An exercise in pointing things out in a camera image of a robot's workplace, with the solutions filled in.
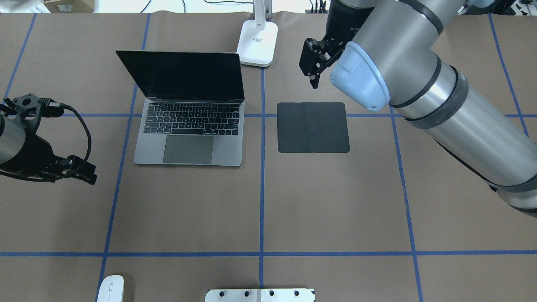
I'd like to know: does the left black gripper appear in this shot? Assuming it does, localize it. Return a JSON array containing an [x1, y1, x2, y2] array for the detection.
[[0, 134, 97, 185]]

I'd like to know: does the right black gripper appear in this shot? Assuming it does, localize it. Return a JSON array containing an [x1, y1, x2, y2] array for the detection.
[[299, 0, 376, 89]]

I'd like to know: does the black mouse pad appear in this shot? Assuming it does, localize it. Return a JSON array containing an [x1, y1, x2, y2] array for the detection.
[[277, 102, 350, 154]]

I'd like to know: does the white computer mouse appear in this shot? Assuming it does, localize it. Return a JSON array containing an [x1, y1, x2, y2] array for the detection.
[[96, 275, 124, 302]]

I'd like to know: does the grey laptop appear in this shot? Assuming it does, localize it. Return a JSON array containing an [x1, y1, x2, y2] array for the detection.
[[116, 50, 245, 167]]

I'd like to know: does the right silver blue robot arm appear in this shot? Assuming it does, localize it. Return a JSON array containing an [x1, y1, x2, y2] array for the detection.
[[299, 0, 537, 216]]

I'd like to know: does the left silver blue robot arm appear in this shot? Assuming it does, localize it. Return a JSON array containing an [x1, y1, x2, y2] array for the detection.
[[0, 108, 97, 185]]

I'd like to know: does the white desk lamp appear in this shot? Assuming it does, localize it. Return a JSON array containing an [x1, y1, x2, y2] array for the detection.
[[237, 0, 279, 68]]

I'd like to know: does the cardboard box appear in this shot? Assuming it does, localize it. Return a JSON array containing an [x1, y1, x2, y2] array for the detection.
[[43, 0, 95, 13]]

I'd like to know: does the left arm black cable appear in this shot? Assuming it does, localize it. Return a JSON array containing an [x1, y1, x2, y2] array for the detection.
[[0, 104, 93, 183]]

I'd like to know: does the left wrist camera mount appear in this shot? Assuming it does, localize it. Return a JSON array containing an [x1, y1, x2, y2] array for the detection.
[[1, 94, 65, 133]]

